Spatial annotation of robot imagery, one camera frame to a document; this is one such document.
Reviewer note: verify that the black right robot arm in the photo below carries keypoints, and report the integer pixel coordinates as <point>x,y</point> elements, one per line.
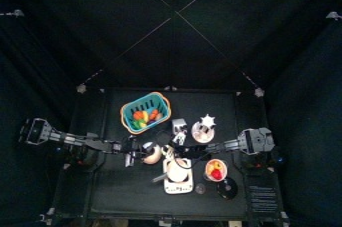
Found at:
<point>241,142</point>

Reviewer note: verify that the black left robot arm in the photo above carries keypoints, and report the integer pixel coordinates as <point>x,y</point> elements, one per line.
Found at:
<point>67,137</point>

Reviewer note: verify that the grey frame corner bracket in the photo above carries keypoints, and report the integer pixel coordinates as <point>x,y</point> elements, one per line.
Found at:
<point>82,88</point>
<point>260,92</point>
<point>333,15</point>
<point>15,13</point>

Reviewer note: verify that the green toy vegetable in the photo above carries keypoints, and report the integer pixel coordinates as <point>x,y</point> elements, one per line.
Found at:
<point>140,124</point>

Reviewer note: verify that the white text label sticker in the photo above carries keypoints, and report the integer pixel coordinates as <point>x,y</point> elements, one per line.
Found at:
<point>262,198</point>

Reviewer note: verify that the small clear round lid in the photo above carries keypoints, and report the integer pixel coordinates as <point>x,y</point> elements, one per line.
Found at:
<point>201,189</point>

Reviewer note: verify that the yellow orange toy fruit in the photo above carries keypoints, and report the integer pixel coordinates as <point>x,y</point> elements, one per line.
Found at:
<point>217,164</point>

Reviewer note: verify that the white toy knife block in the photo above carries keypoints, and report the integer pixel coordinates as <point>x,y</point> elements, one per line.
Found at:
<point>180,125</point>

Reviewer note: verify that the white star shaped toy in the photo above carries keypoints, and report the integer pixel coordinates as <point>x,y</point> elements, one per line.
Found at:
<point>208,121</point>

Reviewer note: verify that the black round lid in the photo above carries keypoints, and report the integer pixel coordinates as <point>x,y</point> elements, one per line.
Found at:
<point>228,188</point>

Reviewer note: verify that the white toy pot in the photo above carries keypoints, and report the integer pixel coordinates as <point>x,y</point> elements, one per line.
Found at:
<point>178,172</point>

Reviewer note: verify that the orange toy carrot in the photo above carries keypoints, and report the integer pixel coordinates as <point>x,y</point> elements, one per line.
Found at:
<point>140,115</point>

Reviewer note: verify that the teal basket with orange rim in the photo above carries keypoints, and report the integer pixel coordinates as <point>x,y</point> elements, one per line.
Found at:
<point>129,109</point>

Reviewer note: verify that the yellow toy corn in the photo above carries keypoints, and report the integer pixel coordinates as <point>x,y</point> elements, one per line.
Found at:
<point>146,116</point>

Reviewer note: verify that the red toy fruit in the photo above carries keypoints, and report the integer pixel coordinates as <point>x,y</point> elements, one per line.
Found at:
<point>217,174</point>

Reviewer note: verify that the large white plate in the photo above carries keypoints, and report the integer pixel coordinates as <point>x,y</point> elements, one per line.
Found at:
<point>201,136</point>

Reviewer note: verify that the orange toy vegetable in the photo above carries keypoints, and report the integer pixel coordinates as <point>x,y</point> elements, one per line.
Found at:
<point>154,114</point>

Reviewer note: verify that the small bowl with toy fruit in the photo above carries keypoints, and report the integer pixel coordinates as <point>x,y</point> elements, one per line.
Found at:
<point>208,171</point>

